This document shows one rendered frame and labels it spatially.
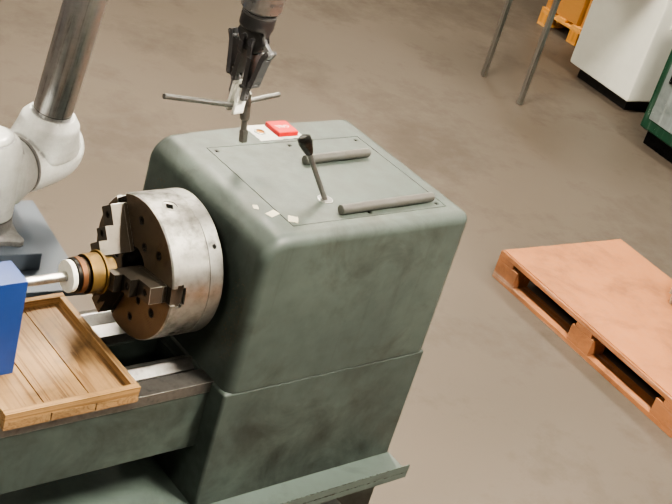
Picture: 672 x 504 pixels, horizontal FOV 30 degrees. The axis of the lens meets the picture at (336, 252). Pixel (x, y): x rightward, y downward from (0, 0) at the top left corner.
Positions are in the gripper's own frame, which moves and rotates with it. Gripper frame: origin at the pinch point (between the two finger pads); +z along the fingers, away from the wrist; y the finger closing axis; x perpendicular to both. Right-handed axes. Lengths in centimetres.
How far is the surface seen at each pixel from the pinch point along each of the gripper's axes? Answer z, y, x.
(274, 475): 84, 36, 7
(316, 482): 87, 41, 18
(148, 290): 30.1, 18.6, -31.7
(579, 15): 138, -235, 578
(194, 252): 22.9, 19.1, -21.9
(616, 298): 132, -3, 262
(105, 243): 28.0, 3.7, -32.0
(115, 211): 23.1, 0.2, -27.9
